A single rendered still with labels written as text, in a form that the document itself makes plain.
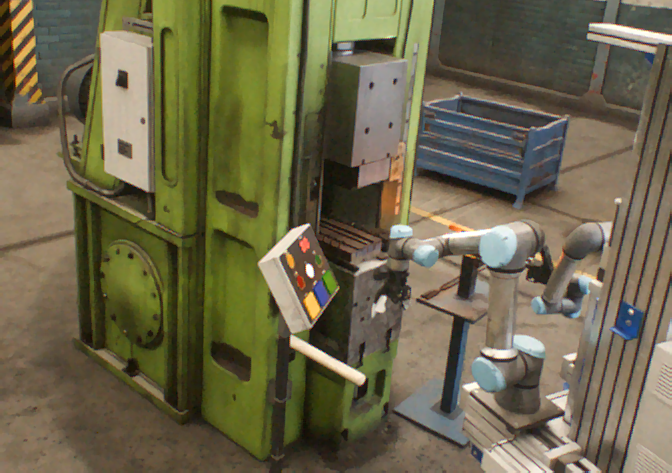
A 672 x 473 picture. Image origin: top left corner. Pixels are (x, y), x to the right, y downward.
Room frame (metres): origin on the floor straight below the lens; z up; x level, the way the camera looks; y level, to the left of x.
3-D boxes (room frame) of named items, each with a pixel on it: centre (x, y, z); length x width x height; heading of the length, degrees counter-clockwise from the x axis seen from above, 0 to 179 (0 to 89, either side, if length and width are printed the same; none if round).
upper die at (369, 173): (3.17, 0.00, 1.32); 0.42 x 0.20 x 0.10; 49
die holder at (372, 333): (3.21, -0.02, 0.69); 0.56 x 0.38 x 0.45; 49
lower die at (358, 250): (3.17, 0.00, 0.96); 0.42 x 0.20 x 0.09; 49
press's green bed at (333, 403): (3.21, -0.02, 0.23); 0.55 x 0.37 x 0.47; 49
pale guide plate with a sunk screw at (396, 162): (3.35, -0.26, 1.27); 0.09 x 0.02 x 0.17; 139
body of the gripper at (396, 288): (2.51, -0.25, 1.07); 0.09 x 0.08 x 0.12; 32
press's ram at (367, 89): (3.20, -0.02, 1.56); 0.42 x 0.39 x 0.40; 49
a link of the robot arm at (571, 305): (3.01, -1.04, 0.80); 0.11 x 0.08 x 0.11; 108
